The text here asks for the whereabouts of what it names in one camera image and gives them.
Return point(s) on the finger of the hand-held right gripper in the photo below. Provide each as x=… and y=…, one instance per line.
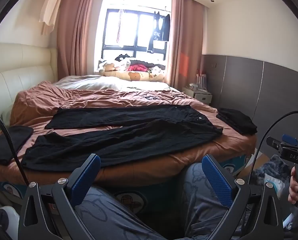
x=289, y=139
x=273, y=143

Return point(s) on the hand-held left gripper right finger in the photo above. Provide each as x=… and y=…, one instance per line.
x=217, y=180

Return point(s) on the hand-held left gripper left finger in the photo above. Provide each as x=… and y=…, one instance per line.
x=85, y=180

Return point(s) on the black pants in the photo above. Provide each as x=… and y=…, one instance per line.
x=114, y=140

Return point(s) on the person's right hand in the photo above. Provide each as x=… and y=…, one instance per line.
x=292, y=193

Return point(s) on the person's right leg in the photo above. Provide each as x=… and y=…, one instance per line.
x=199, y=200

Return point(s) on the person's leg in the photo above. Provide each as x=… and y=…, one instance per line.
x=114, y=217
x=199, y=200

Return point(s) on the stack of folded black clothes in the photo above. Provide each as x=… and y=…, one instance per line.
x=236, y=122

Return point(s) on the person's left leg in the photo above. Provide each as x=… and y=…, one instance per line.
x=114, y=217

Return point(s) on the bed with brown blanket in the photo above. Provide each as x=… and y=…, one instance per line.
x=94, y=98

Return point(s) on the white bedside table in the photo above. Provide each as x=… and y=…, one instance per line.
x=197, y=96

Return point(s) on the flat black cloth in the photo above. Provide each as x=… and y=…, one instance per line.
x=6, y=145

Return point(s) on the white round object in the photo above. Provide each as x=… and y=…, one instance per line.
x=4, y=217

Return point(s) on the rack of bottles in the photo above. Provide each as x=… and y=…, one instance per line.
x=201, y=81

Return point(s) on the white pillow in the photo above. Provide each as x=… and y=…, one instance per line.
x=99, y=83

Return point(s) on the plush toys on windowsill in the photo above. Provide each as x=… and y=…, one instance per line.
x=136, y=75

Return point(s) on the red cloth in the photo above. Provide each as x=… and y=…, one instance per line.
x=137, y=68

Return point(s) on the black cat plush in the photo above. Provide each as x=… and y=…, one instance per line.
x=122, y=57

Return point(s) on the cream padded headboard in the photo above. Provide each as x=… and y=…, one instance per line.
x=19, y=67

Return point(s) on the pink window curtain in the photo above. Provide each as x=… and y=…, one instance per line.
x=76, y=30
x=184, y=35

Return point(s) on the pink hanging cloth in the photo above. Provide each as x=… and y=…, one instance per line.
x=119, y=30

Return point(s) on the dark hanging clothes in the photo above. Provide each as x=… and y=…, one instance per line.
x=164, y=27

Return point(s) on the cream hanging cloth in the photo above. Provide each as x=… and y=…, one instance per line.
x=50, y=7

